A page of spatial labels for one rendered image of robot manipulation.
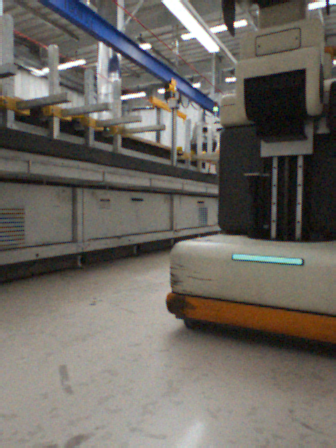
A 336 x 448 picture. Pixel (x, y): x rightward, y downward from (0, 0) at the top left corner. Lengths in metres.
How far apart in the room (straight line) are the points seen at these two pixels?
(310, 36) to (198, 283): 0.74
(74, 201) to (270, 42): 1.48
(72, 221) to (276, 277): 1.50
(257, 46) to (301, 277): 0.65
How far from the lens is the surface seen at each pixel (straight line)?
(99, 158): 1.98
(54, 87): 1.85
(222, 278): 1.02
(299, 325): 0.99
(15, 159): 1.66
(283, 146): 1.22
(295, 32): 1.13
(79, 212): 2.20
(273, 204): 1.24
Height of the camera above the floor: 0.39
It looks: 3 degrees down
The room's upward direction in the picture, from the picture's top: 1 degrees clockwise
